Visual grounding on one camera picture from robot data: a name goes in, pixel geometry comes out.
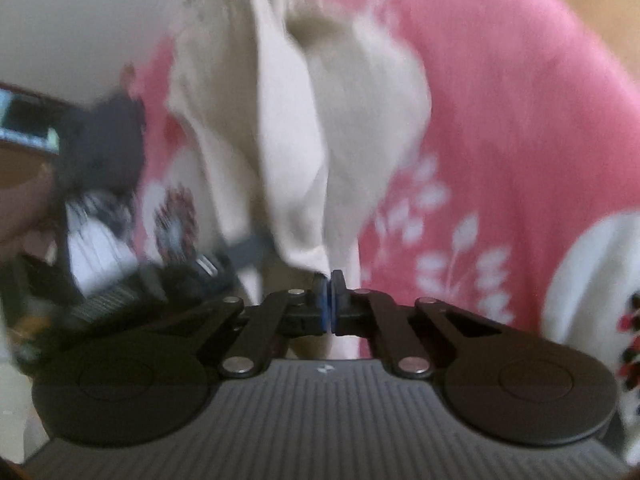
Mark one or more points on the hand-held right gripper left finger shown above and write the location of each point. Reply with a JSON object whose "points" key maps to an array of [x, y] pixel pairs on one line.
{"points": [[323, 310]]}

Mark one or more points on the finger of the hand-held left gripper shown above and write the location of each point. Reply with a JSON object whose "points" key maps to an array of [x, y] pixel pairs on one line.
{"points": [[247, 249]]}

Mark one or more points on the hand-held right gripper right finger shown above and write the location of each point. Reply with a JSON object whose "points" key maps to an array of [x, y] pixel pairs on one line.
{"points": [[338, 310]]}

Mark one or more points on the beige shirt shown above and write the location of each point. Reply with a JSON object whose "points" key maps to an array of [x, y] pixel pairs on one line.
{"points": [[290, 125]]}

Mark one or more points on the brown plush coat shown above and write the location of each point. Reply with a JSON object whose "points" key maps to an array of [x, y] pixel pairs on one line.
{"points": [[22, 210]]}

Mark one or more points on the dark grey garment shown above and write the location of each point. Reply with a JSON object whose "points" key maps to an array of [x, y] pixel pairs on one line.
{"points": [[102, 145]]}

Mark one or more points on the wooden framed mirror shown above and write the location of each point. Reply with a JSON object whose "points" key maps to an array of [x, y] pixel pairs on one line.
{"points": [[25, 125]]}

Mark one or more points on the pink floral blanket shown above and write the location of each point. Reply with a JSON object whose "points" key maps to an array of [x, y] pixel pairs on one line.
{"points": [[500, 125]]}

